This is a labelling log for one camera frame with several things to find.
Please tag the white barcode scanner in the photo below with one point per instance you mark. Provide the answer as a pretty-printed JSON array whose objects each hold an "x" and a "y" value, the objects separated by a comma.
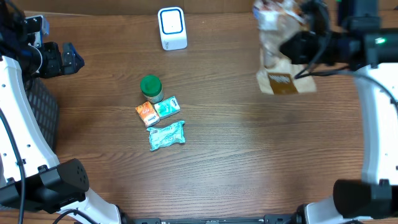
[{"x": 172, "y": 28}]

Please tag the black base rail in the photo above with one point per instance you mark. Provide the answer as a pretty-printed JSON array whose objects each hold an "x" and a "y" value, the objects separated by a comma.
[{"x": 266, "y": 219}]

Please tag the grey plastic mesh basket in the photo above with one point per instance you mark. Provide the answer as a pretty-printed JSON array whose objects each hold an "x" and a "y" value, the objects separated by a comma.
[{"x": 45, "y": 109}]

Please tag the green white small box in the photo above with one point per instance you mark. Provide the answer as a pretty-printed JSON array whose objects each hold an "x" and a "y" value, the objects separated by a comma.
[{"x": 167, "y": 108}]

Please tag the orange snack packet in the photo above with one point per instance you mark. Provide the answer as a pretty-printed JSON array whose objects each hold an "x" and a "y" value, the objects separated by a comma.
[{"x": 148, "y": 114}]

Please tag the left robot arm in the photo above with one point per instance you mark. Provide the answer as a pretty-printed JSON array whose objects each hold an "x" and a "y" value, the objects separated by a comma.
[{"x": 32, "y": 177}]

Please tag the teal packet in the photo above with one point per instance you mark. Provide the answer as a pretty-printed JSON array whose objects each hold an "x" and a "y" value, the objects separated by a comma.
[{"x": 167, "y": 136}]

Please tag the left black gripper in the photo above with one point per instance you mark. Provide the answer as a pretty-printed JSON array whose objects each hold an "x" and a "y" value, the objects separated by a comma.
[{"x": 52, "y": 50}]

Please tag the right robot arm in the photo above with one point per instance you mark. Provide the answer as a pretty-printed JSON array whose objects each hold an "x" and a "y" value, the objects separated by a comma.
[{"x": 366, "y": 51}]

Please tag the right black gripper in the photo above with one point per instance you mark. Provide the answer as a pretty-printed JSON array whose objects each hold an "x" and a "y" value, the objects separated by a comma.
[{"x": 303, "y": 46}]

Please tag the green lidded jar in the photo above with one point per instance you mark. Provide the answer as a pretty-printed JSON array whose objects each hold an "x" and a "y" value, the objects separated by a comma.
[{"x": 152, "y": 89}]

